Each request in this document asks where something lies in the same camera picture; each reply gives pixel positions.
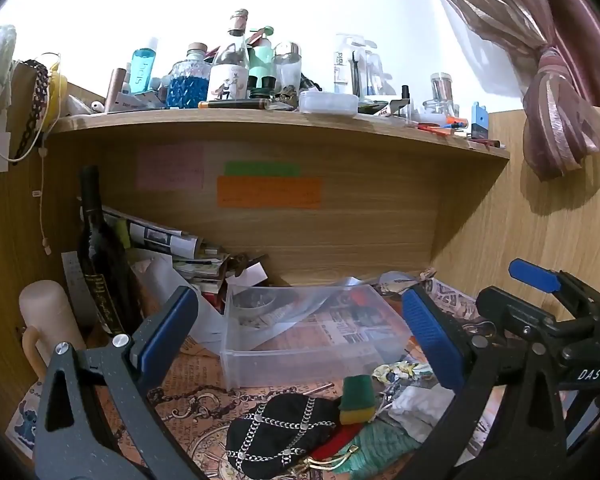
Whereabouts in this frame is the small glass jar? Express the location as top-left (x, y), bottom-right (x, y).
top-left (429, 72), bottom-right (455, 106)

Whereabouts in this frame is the rolled newspaper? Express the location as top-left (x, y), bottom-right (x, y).
top-left (80, 204), bottom-right (202, 262)

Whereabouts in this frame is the brown pen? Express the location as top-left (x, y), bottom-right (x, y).
top-left (198, 98), bottom-right (271, 110)

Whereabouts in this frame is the blue cartoon sticker sheet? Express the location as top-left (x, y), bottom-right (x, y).
top-left (4, 394), bottom-right (47, 457)

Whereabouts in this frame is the black chain-patterned pouch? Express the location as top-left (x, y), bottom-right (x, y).
top-left (225, 393), bottom-right (342, 479)

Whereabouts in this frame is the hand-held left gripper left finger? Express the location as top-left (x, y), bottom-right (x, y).
top-left (34, 286), bottom-right (211, 480)

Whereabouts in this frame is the mint green bottle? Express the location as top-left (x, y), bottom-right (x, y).
top-left (250, 27), bottom-right (276, 79)

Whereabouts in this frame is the orange marker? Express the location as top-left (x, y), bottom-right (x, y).
top-left (419, 117), bottom-right (469, 134)

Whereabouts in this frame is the wooden shelf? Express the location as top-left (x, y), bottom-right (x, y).
top-left (45, 109), bottom-right (512, 162)

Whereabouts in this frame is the stack of papers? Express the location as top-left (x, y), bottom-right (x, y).
top-left (174, 246), bottom-right (232, 297)

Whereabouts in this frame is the light blue liquid bottle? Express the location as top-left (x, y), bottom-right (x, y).
top-left (130, 37), bottom-right (160, 95)

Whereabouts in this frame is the gold metal clasp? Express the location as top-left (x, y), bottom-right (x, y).
top-left (300, 445), bottom-right (359, 472)

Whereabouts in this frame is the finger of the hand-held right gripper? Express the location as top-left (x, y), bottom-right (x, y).
top-left (509, 258), bottom-right (600, 322)
top-left (476, 286), bottom-right (581, 347)

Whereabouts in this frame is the cream cylindrical mug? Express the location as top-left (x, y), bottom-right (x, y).
top-left (18, 280), bottom-right (87, 377)

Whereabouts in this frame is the clear plastic storage box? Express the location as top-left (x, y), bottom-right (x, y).
top-left (220, 283), bottom-right (414, 391)

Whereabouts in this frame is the yellow printed scrunchie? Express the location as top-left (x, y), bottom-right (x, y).
top-left (372, 360), bottom-right (434, 382)

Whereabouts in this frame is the pink striped curtain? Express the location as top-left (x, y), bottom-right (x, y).
top-left (419, 0), bottom-right (600, 182)

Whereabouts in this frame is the green sticky note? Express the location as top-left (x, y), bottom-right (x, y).
top-left (224, 161), bottom-right (301, 178)

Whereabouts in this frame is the white cable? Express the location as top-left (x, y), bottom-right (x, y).
top-left (0, 52), bottom-right (64, 257)

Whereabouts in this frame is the brown paper bag with lace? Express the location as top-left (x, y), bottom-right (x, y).
top-left (9, 57), bottom-right (51, 164)

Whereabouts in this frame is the pink sticky note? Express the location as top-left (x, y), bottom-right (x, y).
top-left (135, 143), bottom-right (206, 191)

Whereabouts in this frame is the white cloth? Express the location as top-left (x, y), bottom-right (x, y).
top-left (386, 385), bottom-right (457, 444)

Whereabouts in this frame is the blue plastic holder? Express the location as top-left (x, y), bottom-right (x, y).
top-left (469, 101), bottom-right (490, 141)

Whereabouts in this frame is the diamond-cut glass bottle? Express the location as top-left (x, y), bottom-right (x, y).
top-left (167, 42), bottom-right (212, 110)

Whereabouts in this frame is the yellow round object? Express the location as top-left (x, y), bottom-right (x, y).
top-left (47, 62), bottom-right (69, 122)

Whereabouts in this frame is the copper tube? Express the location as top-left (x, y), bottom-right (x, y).
top-left (103, 68), bottom-right (127, 114)

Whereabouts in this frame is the clear glass jar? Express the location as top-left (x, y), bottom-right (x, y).
top-left (273, 42), bottom-right (303, 96)

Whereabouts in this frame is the clear bottle with fox label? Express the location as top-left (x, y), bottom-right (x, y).
top-left (207, 9), bottom-right (251, 102)

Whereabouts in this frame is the teal knit cloth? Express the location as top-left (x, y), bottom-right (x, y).
top-left (336, 420), bottom-right (424, 476)

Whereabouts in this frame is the vintage printed table cover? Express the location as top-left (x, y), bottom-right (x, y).
top-left (7, 277), bottom-right (508, 480)

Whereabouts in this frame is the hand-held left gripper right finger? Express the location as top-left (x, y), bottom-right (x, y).
top-left (401, 287), bottom-right (568, 480)

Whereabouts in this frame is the dark wine bottle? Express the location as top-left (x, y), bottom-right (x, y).
top-left (76, 165), bottom-right (144, 337)

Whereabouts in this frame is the red cloth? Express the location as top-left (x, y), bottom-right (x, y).
top-left (309, 422), bottom-right (367, 464)

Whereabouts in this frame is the clear acrylic organizer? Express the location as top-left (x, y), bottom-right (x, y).
top-left (333, 33), bottom-right (384, 96)

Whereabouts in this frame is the orange sticky note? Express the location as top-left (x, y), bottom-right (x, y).
top-left (216, 175), bottom-right (323, 210)

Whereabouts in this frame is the green and yellow sponge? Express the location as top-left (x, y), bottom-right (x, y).
top-left (338, 375), bottom-right (377, 426)

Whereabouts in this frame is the white round plastic container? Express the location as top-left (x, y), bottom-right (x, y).
top-left (298, 90), bottom-right (360, 115)

